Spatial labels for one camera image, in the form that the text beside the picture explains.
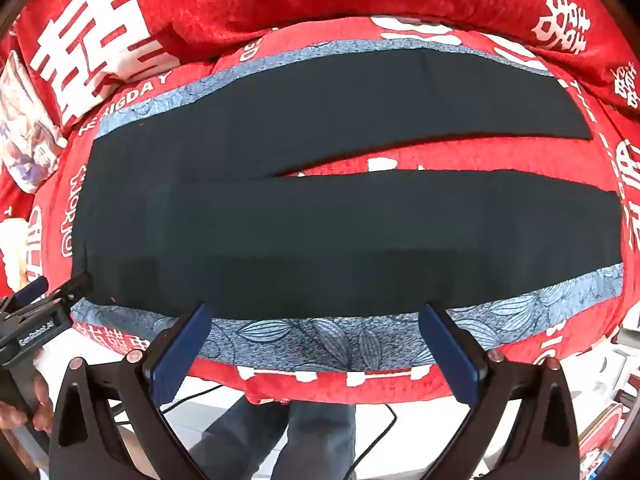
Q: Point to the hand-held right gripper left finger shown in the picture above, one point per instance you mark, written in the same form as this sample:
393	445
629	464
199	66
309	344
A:
180	355

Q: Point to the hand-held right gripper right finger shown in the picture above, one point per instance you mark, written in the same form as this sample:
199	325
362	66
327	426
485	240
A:
452	355

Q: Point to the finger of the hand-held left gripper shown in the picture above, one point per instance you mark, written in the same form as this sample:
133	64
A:
30	290
75	285

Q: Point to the black pants with blue stripe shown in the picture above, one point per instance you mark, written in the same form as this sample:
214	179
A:
300	240

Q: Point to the person's left hand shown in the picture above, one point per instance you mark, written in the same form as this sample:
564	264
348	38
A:
42	395

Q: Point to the person's legs in jeans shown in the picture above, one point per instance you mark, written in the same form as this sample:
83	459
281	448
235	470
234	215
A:
290	440

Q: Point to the picture printed pillow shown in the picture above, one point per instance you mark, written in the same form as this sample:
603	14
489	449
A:
25	125

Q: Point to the red box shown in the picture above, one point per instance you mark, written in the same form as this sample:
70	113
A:
602	440

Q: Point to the red printed bed sheet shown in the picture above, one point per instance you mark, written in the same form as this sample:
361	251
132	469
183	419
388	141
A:
450	155

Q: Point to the red printed quilt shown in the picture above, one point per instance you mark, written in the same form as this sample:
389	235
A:
250	5

